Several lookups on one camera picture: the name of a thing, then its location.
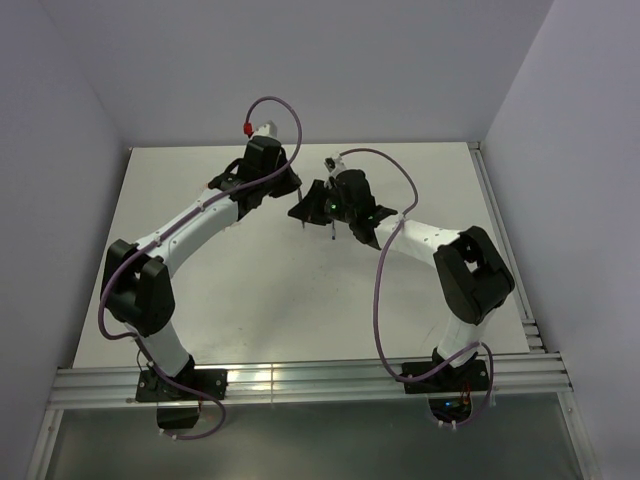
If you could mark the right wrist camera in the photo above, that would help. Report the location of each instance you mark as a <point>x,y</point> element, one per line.
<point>334,165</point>

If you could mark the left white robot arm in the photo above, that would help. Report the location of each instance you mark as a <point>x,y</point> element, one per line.
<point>137,286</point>

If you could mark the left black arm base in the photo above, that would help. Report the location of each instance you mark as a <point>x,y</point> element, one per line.
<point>180,400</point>

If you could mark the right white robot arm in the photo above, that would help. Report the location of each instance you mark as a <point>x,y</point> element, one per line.
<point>474,278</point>

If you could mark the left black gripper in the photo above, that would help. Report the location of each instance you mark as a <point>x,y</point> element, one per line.
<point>292,182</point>

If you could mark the aluminium mounting rail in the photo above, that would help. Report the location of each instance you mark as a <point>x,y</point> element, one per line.
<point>302,382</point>

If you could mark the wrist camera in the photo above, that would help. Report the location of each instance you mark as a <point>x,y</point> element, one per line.
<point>334,165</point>
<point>267,129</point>

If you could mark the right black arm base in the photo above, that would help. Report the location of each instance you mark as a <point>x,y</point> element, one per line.
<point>456,396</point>

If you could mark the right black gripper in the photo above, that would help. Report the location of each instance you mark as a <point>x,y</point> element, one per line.
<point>309,207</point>

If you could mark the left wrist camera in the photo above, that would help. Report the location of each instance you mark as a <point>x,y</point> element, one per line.
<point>267,129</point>

